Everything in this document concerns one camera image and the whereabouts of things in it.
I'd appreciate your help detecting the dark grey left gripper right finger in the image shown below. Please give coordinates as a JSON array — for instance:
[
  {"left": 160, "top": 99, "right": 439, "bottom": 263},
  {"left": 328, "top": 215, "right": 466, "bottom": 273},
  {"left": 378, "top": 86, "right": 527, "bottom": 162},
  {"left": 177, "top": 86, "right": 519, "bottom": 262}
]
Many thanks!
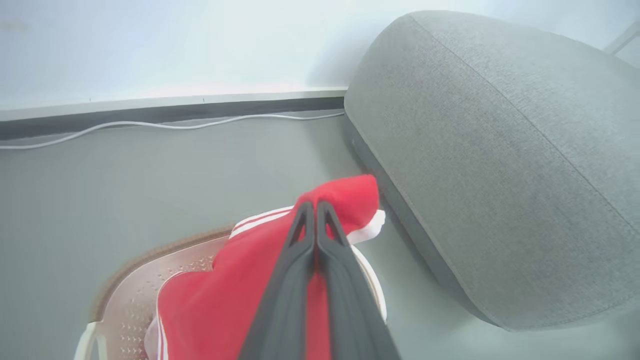
[{"left": 316, "top": 201, "right": 402, "bottom": 360}]

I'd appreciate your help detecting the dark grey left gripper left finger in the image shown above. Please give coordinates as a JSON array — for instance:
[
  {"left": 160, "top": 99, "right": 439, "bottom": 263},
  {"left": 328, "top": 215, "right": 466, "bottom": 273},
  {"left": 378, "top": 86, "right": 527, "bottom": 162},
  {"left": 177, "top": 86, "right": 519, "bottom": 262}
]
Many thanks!
[{"left": 238, "top": 201, "right": 317, "bottom": 360}]

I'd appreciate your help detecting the red and white clothing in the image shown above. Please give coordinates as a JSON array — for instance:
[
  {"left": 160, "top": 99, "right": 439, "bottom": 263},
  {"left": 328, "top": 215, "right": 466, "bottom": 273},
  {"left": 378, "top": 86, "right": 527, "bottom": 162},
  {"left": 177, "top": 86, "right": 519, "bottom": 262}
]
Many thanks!
[{"left": 144, "top": 174, "right": 387, "bottom": 360}]

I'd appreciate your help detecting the cream perforated laundry basket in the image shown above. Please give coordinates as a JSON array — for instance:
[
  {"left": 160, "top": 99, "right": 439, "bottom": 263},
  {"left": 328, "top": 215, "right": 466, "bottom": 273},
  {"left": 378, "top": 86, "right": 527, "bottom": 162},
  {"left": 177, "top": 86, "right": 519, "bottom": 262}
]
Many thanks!
[{"left": 74, "top": 205, "right": 388, "bottom": 360}]

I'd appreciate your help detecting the grey fabric sofa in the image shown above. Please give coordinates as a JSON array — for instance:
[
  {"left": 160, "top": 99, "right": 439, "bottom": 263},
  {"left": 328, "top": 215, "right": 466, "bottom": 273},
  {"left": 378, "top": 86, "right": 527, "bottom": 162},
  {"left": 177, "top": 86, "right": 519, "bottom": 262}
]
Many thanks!
[{"left": 343, "top": 10, "right": 640, "bottom": 332}]

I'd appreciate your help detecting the black and white baseboard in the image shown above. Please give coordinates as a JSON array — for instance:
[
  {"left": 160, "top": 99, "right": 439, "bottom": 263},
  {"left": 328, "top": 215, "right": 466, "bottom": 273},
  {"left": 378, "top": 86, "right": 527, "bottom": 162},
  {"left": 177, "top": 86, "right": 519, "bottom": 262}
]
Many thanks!
[{"left": 0, "top": 87, "right": 348, "bottom": 142}]

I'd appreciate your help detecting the white floor cable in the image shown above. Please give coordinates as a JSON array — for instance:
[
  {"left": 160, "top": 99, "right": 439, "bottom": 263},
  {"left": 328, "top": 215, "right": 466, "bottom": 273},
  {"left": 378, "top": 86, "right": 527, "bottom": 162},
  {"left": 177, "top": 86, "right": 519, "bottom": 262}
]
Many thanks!
[{"left": 0, "top": 112, "right": 346, "bottom": 151}]

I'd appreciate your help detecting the grey metal frame bar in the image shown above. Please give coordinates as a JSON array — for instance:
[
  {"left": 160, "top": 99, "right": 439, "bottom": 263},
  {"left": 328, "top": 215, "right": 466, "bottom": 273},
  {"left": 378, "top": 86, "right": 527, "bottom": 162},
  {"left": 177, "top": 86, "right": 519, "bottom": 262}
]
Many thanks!
[{"left": 604, "top": 20, "right": 640, "bottom": 68}]

